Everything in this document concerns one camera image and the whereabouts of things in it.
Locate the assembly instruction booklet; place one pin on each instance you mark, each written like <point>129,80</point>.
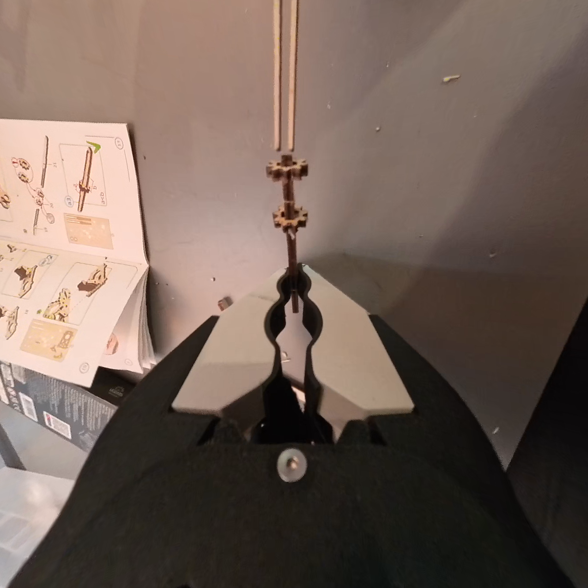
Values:
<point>69,243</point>

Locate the black cardboard kit box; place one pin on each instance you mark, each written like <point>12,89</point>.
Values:
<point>50,399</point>

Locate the forked wooden strip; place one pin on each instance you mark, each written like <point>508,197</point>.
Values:
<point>277,69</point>

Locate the white plastic container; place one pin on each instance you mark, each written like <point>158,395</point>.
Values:
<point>27,519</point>

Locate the short dark wooden stick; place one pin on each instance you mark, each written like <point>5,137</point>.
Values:
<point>223,303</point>

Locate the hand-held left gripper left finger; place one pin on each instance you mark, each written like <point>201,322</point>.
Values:
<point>216,367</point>

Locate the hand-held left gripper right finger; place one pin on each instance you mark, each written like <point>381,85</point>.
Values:
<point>358,367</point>

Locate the wooden axle with two gears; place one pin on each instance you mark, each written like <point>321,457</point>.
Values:
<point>288,216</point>

